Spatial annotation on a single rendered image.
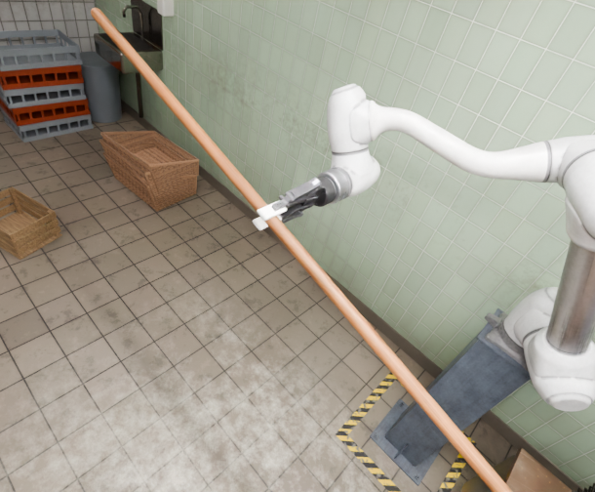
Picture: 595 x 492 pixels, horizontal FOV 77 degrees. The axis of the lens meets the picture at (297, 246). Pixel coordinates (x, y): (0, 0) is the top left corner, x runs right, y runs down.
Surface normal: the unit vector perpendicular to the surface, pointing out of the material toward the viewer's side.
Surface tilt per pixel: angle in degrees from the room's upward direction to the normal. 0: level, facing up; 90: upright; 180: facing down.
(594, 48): 90
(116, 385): 0
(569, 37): 90
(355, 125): 73
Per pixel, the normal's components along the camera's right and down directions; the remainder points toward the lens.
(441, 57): -0.69, 0.39
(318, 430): 0.20, -0.71
